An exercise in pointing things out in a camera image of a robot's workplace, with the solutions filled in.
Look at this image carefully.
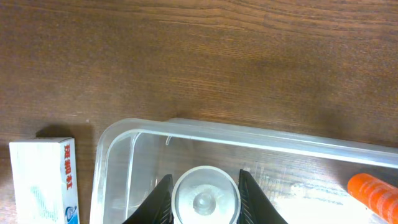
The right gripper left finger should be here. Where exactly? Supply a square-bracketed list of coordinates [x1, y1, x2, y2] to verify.
[123, 174, 174, 224]

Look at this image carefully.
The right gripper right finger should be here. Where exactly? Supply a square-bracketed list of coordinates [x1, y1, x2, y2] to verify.
[238, 169, 287, 224]

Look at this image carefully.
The white lotion bottle clear cap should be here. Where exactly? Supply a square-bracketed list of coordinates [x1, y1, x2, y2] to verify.
[171, 166, 241, 224]

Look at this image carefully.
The orange tube white cap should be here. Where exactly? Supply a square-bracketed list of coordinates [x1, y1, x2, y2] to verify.
[347, 173, 397, 224]

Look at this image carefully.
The clear plastic container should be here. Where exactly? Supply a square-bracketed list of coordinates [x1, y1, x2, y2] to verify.
[90, 118, 397, 223]

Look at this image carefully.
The white green medicine box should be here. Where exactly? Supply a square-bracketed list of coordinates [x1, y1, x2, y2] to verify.
[9, 137, 80, 224]

